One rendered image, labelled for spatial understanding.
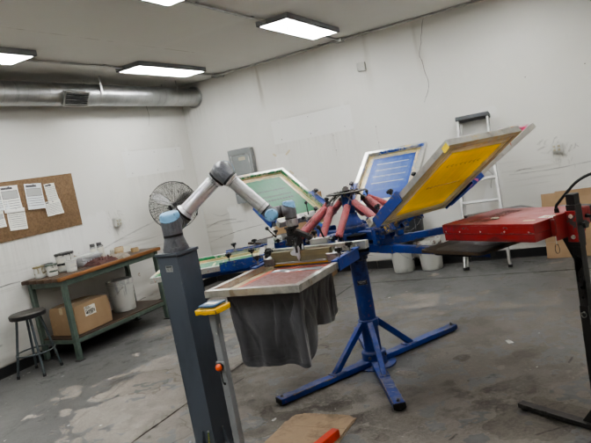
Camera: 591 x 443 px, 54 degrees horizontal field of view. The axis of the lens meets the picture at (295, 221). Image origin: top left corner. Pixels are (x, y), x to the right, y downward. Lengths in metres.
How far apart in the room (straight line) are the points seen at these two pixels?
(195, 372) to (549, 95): 5.11
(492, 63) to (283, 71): 2.71
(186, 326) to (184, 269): 0.34
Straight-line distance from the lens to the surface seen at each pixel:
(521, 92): 7.23
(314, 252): 3.48
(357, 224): 4.21
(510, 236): 3.02
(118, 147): 7.93
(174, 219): 3.44
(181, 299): 3.46
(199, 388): 3.61
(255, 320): 3.18
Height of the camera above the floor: 1.58
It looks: 6 degrees down
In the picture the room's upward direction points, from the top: 10 degrees counter-clockwise
